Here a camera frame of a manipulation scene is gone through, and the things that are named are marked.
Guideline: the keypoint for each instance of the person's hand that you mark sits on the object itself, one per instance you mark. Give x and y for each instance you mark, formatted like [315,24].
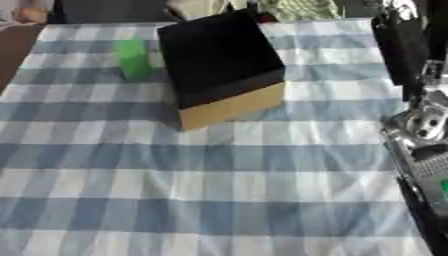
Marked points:
[30,15]

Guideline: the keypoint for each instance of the person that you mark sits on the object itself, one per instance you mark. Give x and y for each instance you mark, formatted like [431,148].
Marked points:
[23,5]

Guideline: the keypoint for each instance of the white bag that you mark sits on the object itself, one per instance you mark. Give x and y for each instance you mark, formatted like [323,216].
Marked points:
[195,8]

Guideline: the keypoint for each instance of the green white striped fabric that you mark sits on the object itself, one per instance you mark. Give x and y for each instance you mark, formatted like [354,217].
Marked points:
[300,9]

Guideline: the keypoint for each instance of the tan cardboard box black inside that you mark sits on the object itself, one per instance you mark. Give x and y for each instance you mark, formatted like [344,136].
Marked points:
[219,56]

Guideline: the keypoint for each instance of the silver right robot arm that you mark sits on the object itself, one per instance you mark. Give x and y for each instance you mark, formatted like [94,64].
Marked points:
[429,160]

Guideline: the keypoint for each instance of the green rectangular block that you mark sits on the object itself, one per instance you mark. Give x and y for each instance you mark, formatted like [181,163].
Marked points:
[133,60]

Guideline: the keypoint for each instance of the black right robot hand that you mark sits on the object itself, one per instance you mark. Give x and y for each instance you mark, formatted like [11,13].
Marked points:
[402,46]

